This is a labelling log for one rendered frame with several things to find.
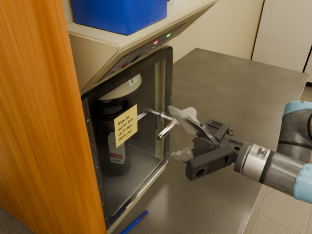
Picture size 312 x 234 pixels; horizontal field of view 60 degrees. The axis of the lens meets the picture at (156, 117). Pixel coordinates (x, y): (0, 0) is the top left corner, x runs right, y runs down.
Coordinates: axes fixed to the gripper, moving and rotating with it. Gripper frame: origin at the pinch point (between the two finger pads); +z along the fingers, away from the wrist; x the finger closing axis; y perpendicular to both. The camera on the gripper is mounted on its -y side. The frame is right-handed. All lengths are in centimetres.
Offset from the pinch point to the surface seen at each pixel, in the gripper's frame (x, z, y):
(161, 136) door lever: 0.7, -0.5, -2.4
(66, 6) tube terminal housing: 33.3, 5.6, -18.4
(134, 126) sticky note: 4.2, 4.2, -6.4
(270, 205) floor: -120, -31, 97
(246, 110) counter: -26, -6, 61
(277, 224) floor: -120, -38, 84
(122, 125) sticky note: 7.3, 4.3, -10.6
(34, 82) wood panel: 27.5, 0.9, -29.2
